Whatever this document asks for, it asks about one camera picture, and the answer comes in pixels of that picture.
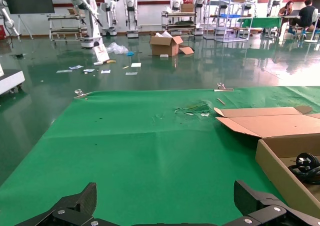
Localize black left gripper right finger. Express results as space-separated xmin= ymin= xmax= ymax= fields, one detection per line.
xmin=224 ymin=180 xmax=320 ymax=226

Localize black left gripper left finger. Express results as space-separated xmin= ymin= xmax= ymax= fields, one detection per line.
xmin=14 ymin=182 xmax=111 ymax=226

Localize black power cable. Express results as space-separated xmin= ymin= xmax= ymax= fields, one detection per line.
xmin=287 ymin=152 xmax=320 ymax=185

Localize open brown cardboard box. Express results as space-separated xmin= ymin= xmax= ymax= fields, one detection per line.
xmin=214 ymin=105 xmax=320 ymax=218

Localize large open cardboard box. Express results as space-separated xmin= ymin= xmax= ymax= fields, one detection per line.
xmin=149 ymin=31 xmax=185 ymax=58

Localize green table cloth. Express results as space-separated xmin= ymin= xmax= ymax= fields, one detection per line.
xmin=0 ymin=85 xmax=320 ymax=226

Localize metal cloth clip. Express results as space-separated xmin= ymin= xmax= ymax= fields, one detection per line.
xmin=73 ymin=88 xmax=92 ymax=99
xmin=213 ymin=82 xmax=235 ymax=92

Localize white machine base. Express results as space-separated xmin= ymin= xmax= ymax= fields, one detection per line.
xmin=0 ymin=63 xmax=26 ymax=95

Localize white board with red print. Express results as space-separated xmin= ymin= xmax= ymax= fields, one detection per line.
xmin=92 ymin=44 xmax=111 ymax=64

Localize clear plastic bag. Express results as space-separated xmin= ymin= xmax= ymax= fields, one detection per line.
xmin=106 ymin=42 xmax=130 ymax=55

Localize white shelf rack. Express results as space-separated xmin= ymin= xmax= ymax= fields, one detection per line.
xmin=202 ymin=0 xmax=251 ymax=43

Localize loose cardboard flap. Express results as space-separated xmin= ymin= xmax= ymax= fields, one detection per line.
xmin=178 ymin=45 xmax=195 ymax=55

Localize white floor stand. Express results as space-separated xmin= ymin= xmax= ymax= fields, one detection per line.
xmin=303 ymin=18 xmax=320 ymax=44

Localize metal trolley rack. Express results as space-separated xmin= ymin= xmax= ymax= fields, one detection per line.
xmin=161 ymin=10 xmax=197 ymax=36
xmin=47 ymin=13 xmax=87 ymax=41

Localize leaning white humanoid robot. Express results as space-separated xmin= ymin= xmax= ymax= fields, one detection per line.
xmin=62 ymin=0 xmax=104 ymax=49

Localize green covered table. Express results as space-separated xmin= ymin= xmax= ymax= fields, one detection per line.
xmin=237 ymin=17 xmax=283 ymax=35

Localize person in dark top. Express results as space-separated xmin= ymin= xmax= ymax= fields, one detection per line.
xmin=291 ymin=0 xmax=318 ymax=34

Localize person in orange top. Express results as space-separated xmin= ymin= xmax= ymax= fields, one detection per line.
xmin=277 ymin=0 xmax=296 ymax=19

